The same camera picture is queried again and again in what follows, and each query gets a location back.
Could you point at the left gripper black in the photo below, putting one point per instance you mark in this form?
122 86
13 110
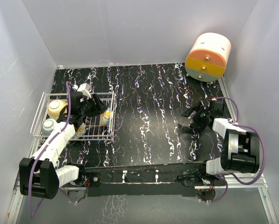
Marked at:
100 107

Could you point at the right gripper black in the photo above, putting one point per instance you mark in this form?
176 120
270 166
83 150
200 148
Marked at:
196 107

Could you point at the orange blue floral bowl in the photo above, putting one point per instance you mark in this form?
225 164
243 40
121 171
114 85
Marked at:
106 117

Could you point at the orange flower bowl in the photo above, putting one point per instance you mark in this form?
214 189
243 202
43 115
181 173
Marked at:
81 130

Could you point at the yellow teal patterned bowl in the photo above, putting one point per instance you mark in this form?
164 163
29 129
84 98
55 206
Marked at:
54 108

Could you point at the grey bowl red rim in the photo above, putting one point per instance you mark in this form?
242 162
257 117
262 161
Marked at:
48 126

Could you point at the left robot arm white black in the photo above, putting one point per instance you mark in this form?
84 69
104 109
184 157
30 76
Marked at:
38 174

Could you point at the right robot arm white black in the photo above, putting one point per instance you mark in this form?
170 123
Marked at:
243 150

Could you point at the round pastel drawer cabinet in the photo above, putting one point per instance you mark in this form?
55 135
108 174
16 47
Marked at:
208 57

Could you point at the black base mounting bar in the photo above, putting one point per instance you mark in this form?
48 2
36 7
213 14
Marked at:
148 183

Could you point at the white wire dish rack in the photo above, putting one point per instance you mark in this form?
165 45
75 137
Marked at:
93 130

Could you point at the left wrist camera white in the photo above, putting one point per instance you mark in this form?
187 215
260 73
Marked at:
84 89

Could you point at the aluminium frame rail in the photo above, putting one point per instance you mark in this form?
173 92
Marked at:
260 185

